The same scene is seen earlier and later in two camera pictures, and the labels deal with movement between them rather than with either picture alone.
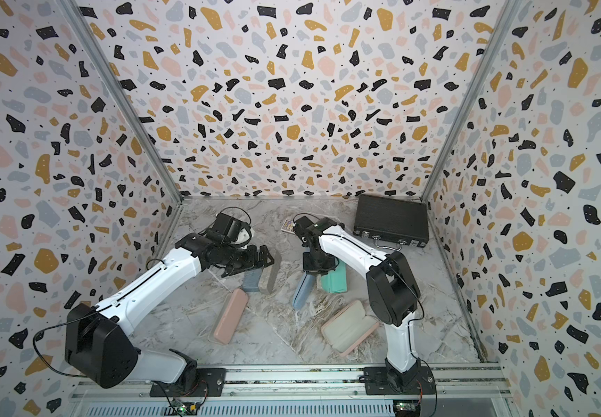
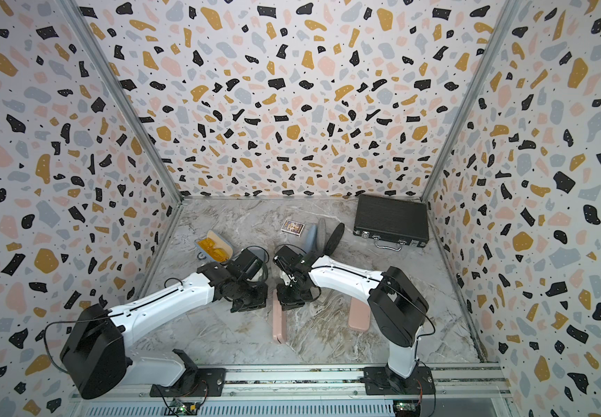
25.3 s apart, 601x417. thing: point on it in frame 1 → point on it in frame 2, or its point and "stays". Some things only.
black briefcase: [392, 221] stays
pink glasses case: [231, 316] → [280, 320]
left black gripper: [253, 261] → [260, 303]
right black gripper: [327, 266] → [286, 304]
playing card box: [287, 227] stays
